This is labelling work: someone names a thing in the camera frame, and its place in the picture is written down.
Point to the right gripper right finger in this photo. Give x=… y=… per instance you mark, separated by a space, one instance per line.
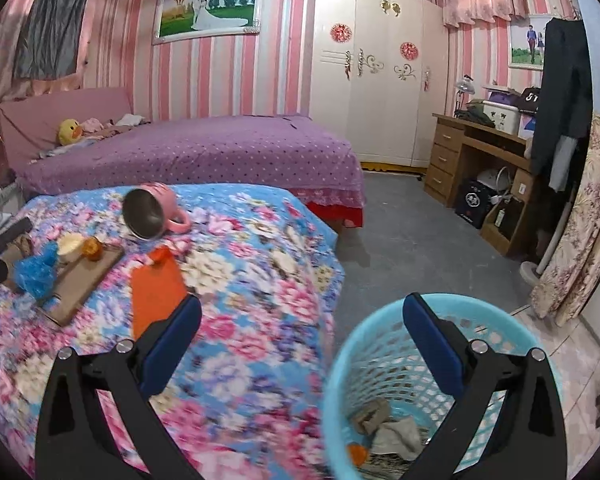
x=528 y=440

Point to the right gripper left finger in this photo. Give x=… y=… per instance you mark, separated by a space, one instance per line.
x=73 y=439

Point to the beige cloth mask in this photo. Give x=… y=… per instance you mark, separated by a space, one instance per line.
x=401 y=438

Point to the white round container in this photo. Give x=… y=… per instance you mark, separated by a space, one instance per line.
x=69 y=247

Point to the black printed packet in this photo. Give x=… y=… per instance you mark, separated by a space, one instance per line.
x=384 y=466

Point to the light blue plastic basket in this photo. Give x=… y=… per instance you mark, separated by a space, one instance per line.
x=380 y=360

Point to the blue plastic bag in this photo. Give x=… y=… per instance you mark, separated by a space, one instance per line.
x=36 y=275

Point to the floral blue pink blanket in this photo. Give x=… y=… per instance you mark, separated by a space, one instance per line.
x=244 y=402

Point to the brown crumpled cloth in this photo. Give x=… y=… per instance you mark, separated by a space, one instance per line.
x=17 y=250

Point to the black long wallet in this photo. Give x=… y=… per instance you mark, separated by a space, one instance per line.
x=14 y=231

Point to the floral hanging curtain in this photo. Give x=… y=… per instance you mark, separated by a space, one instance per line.
x=574 y=269

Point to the pink steel mug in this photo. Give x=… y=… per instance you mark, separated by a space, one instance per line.
x=152 y=209

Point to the black box under desk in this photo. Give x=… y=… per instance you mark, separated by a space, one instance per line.
x=473 y=202

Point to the dark hanging jacket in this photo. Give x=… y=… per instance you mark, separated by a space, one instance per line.
x=565 y=104

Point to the yellow duck plush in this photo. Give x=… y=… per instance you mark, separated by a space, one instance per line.
x=70 y=131

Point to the wooden desk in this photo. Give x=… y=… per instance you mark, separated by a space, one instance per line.
x=462 y=150

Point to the pink headboard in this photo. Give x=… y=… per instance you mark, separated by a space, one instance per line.
x=30 y=126

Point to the white storage box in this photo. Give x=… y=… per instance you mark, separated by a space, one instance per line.
x=506 y=118

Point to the purple dotted bed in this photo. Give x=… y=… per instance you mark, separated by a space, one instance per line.
x=288 y=152

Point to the small framed photo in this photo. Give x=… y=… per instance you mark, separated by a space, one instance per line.
x=527 y=39

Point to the grey window curtain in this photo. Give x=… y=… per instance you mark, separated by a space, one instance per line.
x=49 y=41

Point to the white wardrobe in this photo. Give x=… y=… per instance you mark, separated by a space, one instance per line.
x=379 y=75

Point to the framed wedding picture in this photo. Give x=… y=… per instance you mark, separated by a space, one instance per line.
x=177 y=20

